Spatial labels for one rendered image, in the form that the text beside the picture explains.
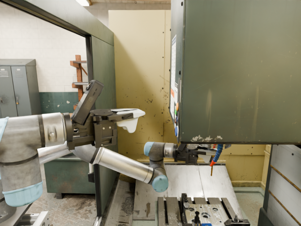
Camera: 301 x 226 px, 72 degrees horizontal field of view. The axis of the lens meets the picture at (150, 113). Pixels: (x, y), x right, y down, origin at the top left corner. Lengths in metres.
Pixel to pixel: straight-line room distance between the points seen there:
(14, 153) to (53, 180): 2.78
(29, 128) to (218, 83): 0.49
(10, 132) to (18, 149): 0.04
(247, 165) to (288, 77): 1.73
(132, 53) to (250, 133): 1.45
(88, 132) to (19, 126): 0.14
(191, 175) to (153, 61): 1.13
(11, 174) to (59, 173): 2.67
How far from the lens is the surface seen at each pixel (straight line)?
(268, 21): 0.68
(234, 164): 2.30
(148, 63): 1.92
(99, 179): 1.48
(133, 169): 0.95
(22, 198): 0.54
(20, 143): 0.49
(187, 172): 2.12
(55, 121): 0.49
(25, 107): 5.57
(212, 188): 2.07
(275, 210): 1.53
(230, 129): 0.66
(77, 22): 1.10
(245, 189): 2.41
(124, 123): 0.54
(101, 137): 0.51
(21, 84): 5.51
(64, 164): 3.09
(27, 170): 0.52
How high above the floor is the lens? 1.82
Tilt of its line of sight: 13 degrees down
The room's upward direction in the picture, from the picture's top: straight up
